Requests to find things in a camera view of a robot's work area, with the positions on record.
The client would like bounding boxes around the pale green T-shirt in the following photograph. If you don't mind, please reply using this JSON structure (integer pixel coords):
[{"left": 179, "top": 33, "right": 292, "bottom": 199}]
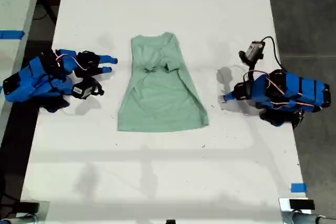
[{"left": 117, "top": 31, "right": 210, "bottom": 133}]

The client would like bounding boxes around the long blue tape strip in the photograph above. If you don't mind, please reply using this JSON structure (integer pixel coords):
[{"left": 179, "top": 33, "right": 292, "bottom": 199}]
[{"left": 0, "top": 30, "right": 26, "bottom": 40}]

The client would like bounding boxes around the white side table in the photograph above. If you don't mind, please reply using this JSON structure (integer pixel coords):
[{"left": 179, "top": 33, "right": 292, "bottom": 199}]
[{"left": 0, "top": 0, "right": 45, "bottom": 135}]

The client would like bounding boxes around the short blue tape strip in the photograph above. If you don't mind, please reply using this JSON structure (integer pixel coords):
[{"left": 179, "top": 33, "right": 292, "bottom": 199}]
[{"left": 290, "top": 183, "right": 308, "bottom": 194}]

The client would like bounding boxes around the black box on white plate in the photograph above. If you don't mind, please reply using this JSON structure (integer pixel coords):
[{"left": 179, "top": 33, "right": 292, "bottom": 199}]
[{"left": 288, "top": 199, "right": 316, "bottom": 211}]

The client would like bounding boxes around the grey metal pipe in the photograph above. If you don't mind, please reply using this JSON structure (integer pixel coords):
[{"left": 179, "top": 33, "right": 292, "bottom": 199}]
[
  {"left": 0, "top": 214, "right": 38, "bottom": 224},
  {"left": 282, "top": 210, "right": 336, "bottom": 224}
]

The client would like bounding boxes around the black looped camera cable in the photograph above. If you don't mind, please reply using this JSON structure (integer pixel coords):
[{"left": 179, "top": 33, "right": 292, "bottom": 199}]
[{"left": 90, "top": 79, "right": 106, "bottom": 97}]

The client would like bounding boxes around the black camera box with label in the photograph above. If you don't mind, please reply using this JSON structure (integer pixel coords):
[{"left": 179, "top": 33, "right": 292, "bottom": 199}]
[{"left": 71, "top": 77, "right": 96, "bottom": 100}]

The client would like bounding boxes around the grey black camera box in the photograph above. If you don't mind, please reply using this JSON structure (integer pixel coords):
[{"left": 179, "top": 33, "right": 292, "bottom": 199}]
[{"left": 238, "top": 40, "right": 265, "bottom": 72}]

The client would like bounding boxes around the long black camera cable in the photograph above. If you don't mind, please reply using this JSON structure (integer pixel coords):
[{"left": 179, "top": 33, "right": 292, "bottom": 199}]
[{"left": 261, "top": 36, "right": 286, "bottom": 70}]

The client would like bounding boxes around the black floor cable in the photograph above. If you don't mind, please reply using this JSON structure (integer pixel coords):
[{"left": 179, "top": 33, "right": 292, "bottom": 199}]
[{"left": 33, "top": 0, "right": 59, "bottom": 24}]

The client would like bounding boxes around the black box on grey bracket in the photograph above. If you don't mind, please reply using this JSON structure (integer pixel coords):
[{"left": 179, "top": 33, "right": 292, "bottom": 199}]
[{"left": 18, "top": 200, "right": 40, "bottom": 214}]

